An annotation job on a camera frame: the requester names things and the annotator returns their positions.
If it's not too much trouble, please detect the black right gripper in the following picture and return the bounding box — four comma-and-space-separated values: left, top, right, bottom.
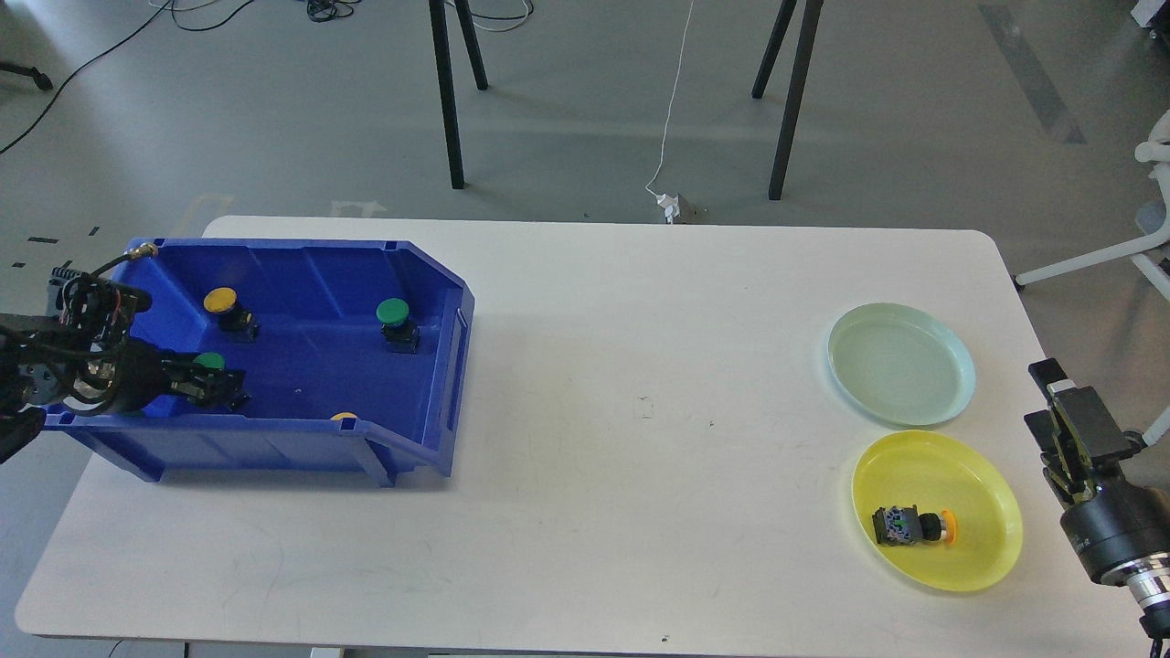
1024, 358, 1169, 587

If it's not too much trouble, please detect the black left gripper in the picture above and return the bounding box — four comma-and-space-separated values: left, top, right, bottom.
91, 340, 252, 414

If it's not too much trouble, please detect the green push button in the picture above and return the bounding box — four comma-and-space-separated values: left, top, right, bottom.
190, 352, 252, 409
376, 297, 420, 355

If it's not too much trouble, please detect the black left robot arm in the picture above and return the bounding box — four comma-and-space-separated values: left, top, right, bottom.
1, 242, 250, 459

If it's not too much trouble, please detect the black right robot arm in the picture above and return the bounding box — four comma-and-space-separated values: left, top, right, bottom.
1024, 358, 1169, 657

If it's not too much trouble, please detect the light green plate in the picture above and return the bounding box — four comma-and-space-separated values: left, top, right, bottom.
824, 302, 977, 429

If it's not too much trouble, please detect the blue plastic storage bin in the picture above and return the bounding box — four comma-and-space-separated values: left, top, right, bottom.
44, 239, 473, 487

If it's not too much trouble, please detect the white chair base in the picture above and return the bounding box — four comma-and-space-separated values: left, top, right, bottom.
1014, 110, 1170, 455

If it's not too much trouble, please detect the black tripod leg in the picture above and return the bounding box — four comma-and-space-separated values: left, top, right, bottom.
750, 1, 824, 201
427, 1, 489, 190

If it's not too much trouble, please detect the white power plug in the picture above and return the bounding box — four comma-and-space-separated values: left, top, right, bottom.
654, 192, 703, 225

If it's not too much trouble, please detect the black floor cable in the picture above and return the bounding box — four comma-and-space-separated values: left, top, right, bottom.
0, 0, 259, 158

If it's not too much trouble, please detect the white cable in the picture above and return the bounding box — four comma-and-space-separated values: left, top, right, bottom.
645, 0, 696, 197

